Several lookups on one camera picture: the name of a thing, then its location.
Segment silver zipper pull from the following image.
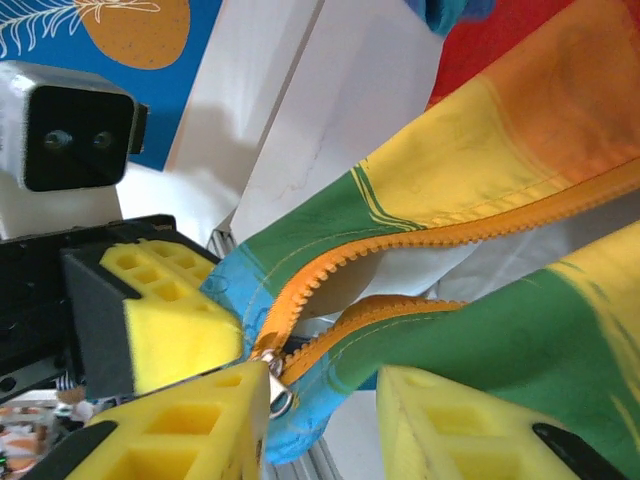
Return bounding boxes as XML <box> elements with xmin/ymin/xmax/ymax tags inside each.
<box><xmin>262</xmin><ymin>349</ymin><xmax>296</xmax><ymax>419</ymax></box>

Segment rainbow patchwork zip jacket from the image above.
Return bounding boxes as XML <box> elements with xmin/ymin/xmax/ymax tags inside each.
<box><xmin>199</xmin><ymin>0</ymin><xmax>640</xmax><ymax>480</ymax></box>

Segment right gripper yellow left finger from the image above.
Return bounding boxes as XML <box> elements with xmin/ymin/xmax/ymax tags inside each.
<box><xmin>19</xmin><ymin>360</ymin><xmax>272</xmax><ymax>480</ymax></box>

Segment aluminium side rail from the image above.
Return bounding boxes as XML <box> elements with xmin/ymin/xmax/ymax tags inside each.
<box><xmin>206</xmin><ymin>227</ymin><xmax>242</xmax><ymax>257</ymax></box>

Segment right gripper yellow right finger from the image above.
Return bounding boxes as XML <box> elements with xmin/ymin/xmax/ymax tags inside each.
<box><xmin>374</xmin><ymin>365</ymin><xmax>629</xmax><ymax>480</ymax></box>

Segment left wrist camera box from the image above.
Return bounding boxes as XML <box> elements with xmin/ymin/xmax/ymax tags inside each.
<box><xmin>0</xmin><ymin>59</ymin><xmax>151</xmax><ymax>239</ymax></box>

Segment blue floral wall panel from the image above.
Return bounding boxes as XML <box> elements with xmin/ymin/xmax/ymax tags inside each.
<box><xmin>0</xmin><ymin>0</ymin><xmax>224</xmax><ymax>172</ymax></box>

